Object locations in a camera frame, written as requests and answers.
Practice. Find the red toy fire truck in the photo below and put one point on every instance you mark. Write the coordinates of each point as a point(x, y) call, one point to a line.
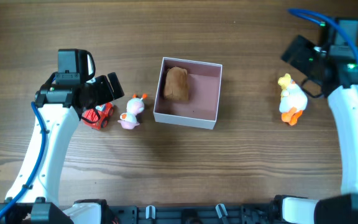
point(98, 118)

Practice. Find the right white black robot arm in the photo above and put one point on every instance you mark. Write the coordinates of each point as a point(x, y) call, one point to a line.
point(332, 64)

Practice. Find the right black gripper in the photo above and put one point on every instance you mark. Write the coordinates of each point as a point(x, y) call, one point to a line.
point(304, 47)

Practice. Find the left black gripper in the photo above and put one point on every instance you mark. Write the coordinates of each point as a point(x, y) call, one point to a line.
point(108, 94)

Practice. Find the white yellow duck plush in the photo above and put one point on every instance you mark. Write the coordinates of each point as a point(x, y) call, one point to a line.
point(293, 101)

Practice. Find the pink cardboard box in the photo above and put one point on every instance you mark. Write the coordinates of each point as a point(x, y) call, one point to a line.
point(201, 110)

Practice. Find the brown plush toy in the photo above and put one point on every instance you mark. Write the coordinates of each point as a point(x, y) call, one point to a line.
point(176, 85)

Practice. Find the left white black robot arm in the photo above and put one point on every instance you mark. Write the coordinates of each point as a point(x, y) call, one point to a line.
point(58, 108)

